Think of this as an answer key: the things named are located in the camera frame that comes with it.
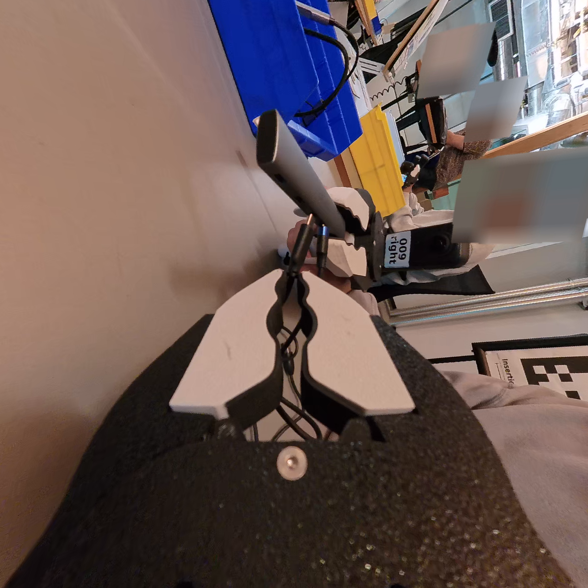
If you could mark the grey USB hub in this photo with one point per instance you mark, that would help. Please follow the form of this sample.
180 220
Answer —
298 170

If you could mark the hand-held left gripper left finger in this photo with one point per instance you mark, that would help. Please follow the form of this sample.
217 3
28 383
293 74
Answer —
229 353

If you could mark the blue plastic bin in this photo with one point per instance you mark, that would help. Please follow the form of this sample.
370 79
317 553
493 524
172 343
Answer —
257 55

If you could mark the person's right forearm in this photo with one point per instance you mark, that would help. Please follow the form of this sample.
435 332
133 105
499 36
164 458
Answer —
413 213

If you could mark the metal rail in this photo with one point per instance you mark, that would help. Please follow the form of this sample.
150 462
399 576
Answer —
496 301

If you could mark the black framed marker sheet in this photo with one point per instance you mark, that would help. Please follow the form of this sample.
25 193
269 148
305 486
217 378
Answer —
514 367

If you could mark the grey desk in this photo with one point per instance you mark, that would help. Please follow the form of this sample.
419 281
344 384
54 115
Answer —
115 183

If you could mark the person's grey sweatshirt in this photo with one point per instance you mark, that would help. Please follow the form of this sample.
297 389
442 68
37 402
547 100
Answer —
542 450

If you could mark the wooden document stand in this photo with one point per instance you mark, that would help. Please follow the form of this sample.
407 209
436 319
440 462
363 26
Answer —
413 32

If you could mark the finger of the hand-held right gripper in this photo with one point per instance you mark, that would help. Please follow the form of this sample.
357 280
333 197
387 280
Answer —
356 202
349 259

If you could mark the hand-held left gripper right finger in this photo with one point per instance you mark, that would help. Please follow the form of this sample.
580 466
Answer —
358 363

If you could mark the yellow plastic bin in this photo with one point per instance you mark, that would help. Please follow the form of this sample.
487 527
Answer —
376 156

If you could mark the person's right hand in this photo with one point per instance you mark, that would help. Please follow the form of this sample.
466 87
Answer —
294 236

